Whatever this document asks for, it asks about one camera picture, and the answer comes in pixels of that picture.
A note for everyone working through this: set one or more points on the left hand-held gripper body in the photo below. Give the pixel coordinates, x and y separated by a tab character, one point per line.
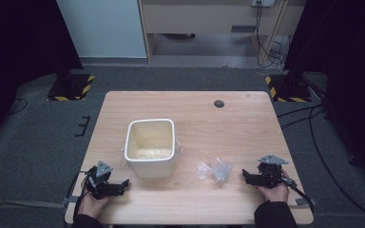
99	180

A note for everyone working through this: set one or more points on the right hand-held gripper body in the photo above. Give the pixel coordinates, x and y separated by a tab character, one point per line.
270	172

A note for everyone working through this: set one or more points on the person's right hand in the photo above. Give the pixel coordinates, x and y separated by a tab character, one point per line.
277	193

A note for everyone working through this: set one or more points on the person's left hand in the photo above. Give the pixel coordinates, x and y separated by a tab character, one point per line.
90	205

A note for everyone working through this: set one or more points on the crumpled clear plastic bag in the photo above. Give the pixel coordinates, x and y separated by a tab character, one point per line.
217	171

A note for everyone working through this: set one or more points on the white plastic bin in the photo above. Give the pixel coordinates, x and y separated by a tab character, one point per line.
152	164

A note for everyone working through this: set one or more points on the grey table clamp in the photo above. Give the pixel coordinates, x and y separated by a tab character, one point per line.
306	201

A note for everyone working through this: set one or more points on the round grey table grommet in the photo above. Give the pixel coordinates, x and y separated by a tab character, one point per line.
219	103

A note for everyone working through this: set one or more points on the black stand with striped base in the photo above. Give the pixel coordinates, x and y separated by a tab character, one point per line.
72	87
290	88

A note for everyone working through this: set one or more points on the black curtain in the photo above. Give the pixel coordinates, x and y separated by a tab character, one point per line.
348	63
15	47

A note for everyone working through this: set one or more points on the white panel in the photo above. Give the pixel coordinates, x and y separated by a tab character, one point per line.
103	28

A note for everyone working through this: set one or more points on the grey power strip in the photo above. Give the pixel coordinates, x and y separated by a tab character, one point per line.
262	2

